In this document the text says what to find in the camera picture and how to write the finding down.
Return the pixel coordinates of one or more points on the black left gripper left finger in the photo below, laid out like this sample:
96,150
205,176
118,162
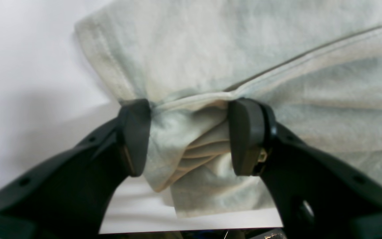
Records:
67,195

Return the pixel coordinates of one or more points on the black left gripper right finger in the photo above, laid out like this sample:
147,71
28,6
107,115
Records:
317,195

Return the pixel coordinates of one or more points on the beige T-shirt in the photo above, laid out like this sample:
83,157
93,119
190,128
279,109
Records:
316,63

